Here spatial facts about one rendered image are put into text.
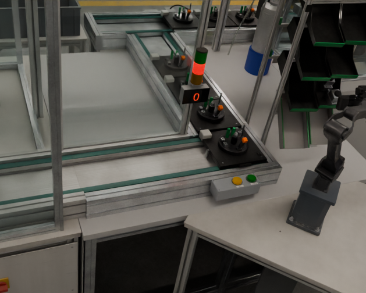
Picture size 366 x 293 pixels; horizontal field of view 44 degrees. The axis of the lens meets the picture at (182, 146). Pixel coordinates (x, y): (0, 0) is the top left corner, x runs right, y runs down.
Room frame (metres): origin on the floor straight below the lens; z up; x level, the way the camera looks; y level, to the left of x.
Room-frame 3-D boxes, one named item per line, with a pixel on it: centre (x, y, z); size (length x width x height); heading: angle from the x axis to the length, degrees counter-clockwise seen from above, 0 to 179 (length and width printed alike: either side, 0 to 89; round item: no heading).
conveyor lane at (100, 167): (1.57, 0.05, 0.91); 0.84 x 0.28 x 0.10; 118
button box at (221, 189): (1.46, -0.26, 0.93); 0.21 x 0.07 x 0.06; 118
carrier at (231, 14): (3.24, -0.27, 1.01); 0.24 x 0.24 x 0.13; 28
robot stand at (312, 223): (1.42, -0.58, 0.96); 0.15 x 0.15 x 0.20; 72
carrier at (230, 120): (1.92, -0.11, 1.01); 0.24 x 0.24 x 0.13; 28
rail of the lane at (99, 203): (1.43, -0.06, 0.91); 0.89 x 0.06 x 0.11; 118
